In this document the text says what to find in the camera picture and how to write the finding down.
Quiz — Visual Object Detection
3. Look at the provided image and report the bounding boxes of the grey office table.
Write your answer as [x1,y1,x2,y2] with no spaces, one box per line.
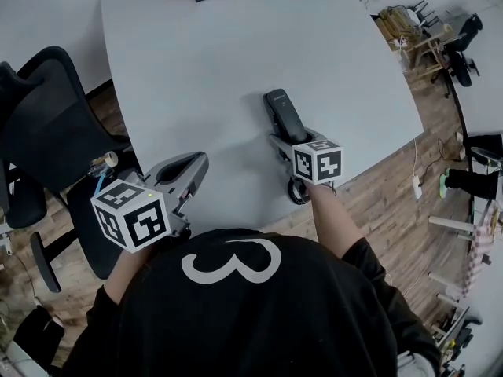
[100,0,425,233]

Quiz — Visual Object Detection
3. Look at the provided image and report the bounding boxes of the light wooden legged table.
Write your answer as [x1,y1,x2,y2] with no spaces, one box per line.
[428,206,503,309]

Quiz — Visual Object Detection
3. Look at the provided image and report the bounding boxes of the black round bin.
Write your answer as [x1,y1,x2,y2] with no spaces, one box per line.
[469,146,503,164]

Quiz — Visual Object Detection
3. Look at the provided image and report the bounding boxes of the black telephone handset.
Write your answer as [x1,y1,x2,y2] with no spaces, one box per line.
[263,88,339,206]

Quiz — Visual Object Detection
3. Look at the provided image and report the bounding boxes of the person's left forearm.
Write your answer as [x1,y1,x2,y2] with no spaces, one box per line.
[104,243,166,306]

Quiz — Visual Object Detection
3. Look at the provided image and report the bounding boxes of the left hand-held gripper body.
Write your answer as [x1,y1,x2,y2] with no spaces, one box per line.
[90,170,193,254]

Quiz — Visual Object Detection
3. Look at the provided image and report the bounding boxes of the small tool bundle blue strap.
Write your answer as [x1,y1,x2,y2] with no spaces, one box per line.
[86,150,119,198]

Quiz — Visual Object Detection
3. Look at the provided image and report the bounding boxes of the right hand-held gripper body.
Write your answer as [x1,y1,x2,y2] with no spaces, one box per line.
[283,138,344,185]

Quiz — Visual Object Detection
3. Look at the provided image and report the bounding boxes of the grey waist pouch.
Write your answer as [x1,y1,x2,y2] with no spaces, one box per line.
[396,351,432,377]

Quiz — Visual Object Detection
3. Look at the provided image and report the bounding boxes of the checkered cloth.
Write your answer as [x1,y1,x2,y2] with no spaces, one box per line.
[461,210,498,300]

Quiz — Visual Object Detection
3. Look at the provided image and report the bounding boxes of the stack of woven baskets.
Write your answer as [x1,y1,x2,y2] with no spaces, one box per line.
[371,5,424,41]

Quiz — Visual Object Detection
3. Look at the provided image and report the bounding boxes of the white router black antennas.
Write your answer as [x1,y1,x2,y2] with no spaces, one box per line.
[404,0,440,29]

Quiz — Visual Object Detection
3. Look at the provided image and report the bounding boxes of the black mesh headrest office chair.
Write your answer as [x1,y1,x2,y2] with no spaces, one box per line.
[0,45,142,294]

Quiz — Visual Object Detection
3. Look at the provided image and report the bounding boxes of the black floor cable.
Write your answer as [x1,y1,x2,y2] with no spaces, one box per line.
[424,138,447,176]

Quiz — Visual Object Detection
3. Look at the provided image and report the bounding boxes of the person's right forearm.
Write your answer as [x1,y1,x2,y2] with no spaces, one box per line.
[306,182,362,258]

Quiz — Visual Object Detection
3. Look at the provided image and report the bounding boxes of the light wooden stand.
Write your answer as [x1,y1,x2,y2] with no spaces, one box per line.
[404,24,453,80]

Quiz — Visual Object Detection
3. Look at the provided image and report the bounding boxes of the person's black printed shirt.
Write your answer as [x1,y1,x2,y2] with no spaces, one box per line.
[62,228,443,377]

